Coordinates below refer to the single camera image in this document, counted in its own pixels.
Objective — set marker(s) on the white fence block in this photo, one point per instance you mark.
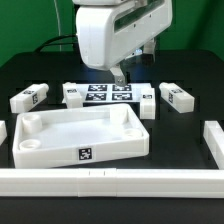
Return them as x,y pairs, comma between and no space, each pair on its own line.
214,137
3,132

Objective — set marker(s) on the white right fence block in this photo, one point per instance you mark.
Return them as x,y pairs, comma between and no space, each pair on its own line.
214,137

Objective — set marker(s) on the white left fence block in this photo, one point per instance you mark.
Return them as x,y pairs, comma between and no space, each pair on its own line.
3,132

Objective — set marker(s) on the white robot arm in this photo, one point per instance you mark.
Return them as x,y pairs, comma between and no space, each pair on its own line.
110,31

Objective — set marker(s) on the white marker sheet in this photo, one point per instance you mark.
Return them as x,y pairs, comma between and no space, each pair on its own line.
101,93

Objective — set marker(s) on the white desk top tray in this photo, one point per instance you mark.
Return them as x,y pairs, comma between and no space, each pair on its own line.
64,137

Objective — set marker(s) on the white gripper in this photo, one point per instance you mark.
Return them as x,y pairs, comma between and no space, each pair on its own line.
110,30

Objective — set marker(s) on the white front fence bar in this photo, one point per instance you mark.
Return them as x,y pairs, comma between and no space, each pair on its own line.
112,182

